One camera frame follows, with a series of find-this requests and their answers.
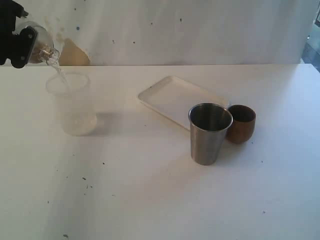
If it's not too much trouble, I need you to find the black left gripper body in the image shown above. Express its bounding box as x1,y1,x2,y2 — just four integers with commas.
0,0,25,66

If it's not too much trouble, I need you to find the clear glass with tea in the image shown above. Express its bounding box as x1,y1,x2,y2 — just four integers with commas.
13,19,51,65

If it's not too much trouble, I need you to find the clear glass strainer lid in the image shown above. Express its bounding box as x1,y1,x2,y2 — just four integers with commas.
37,27,61,66

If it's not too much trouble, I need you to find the stainless steel cup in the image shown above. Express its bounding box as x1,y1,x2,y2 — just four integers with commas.
188,102,233,166

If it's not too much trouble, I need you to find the brown wooden cup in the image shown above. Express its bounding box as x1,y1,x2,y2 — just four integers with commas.
226,104,256,144

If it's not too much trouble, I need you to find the translucent white plastic container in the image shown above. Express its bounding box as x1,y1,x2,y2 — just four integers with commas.
45,72,97,136

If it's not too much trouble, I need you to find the white rectangular tray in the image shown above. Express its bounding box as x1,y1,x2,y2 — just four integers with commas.
137,76,230,131

